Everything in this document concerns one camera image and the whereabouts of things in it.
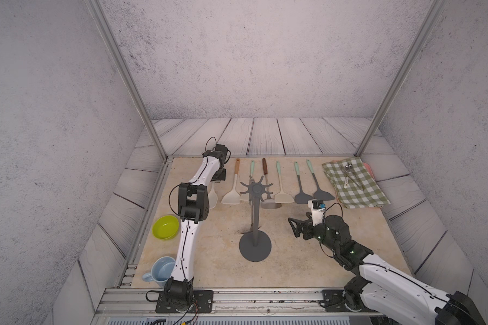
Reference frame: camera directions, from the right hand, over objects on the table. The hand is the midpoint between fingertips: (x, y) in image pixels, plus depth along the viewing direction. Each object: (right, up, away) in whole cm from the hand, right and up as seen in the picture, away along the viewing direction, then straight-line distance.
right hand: (299, 216), depth 81 cm
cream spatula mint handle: (-18, +19, +34) cm, 43 cm away
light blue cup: (-54, -21, -1) cm, 58 cm away
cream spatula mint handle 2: (-4, +5, +21) cm, 22 cm away
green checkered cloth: (+35, +10, +25) cm, 45 cm away
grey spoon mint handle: (+6, +5, +21) cm, 22 cm away
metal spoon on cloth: (+35, +20, +34) cm, 53 cm away
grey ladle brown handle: (-10, +3, +19) cm, 21 cm away
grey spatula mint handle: (+15, +6, +22) cm, 28 cm away
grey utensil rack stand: (-17, -14, +6) cm, 23 cm away
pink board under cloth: (+46, +19, +33) cm, 60 cm away
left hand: (-36, +14, +28) cm, 48 cm away
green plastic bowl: (-57, -7, +10) cm, 58 cm away
